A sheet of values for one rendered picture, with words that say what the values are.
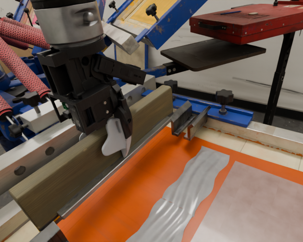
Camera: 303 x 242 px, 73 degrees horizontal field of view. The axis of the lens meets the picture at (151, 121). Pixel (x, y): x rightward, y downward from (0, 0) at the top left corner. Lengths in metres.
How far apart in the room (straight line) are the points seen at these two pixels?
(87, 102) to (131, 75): 0.10
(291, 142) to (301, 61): 1.79
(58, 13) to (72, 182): 0.23
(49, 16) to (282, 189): 0.47
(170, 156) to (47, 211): 0.29
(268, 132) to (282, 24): 0.82
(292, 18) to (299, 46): 0.95
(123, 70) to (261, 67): 2.10
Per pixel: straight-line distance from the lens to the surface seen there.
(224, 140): 0.56
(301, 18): 1.40
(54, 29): 0.28
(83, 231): 0.43
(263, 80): 2.41
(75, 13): 0.27
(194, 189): 0.44
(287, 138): 0.55
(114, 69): 0.32
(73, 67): 0.29
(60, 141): 0.53
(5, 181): 0.51
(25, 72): 0.78
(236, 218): 0.42
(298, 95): 2.42
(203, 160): 0.49
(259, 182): 0.48
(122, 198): 0.45
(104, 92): 0.30
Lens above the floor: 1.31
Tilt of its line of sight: 34 degrees down
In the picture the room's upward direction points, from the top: 7 degrees counter-clockwise
